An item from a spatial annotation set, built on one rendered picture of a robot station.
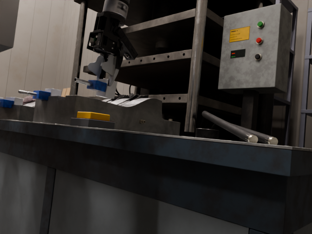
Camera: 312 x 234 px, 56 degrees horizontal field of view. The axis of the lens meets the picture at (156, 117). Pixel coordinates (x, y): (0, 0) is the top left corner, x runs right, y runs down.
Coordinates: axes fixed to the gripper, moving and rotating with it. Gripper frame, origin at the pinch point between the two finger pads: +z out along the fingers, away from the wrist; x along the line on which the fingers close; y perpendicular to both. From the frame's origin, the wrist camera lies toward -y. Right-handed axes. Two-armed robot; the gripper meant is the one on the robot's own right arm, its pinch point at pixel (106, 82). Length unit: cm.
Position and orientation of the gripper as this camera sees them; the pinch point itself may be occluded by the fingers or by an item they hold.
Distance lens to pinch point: 92.9
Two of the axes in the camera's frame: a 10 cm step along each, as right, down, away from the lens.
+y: -6.6, -1.7, -7.3
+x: 7.2, 1.0, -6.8
